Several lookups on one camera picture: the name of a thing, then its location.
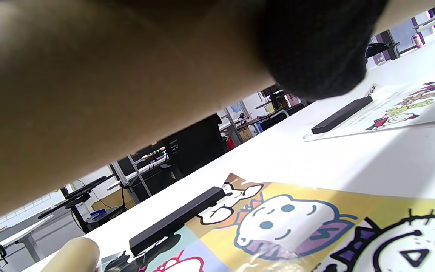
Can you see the person's left hand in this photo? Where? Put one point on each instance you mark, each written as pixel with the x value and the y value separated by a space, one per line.
pixel 315 49

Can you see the white cartoon figures poster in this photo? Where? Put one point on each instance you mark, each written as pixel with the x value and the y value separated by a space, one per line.
pixel 410 109

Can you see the colourful cartoon faces poster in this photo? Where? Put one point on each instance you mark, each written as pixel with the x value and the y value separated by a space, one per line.
pixel 315 234

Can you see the black rectangular weight bar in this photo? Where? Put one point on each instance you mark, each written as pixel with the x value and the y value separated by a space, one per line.
pixel 340 116
pixel 176 221

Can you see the brown cardboard mailing tube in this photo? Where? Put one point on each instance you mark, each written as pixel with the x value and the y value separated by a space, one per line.
pixel 89 94
pixel 74 257

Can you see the red fire extinguisher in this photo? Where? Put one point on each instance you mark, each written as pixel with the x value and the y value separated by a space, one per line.
pixel 417 40
pixel 229 143

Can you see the white office desk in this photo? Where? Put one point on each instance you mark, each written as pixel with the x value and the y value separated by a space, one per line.
pixel 13 236

